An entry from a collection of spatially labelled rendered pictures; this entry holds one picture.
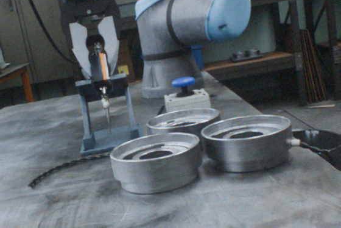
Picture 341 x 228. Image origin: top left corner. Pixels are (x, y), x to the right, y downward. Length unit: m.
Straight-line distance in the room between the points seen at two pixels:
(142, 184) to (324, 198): 0.19
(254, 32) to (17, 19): 2.18
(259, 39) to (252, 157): 4.22
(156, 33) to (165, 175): 0.61
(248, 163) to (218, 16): 0.49
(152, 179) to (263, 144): 0.13
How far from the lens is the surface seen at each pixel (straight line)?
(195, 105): 0.79
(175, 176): 0.52
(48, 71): 4.44
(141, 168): 0.51
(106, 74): 0.76
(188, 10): 1.03
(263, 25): 4.75
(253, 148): 0.54
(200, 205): 0.48
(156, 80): 1.10
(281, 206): 0.46
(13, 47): 4.48
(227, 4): 1.00
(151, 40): 1.10
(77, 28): 0.79
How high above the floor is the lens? 0.99
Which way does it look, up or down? 12 degrees down
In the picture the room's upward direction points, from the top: 10 degrees counter-clockwise
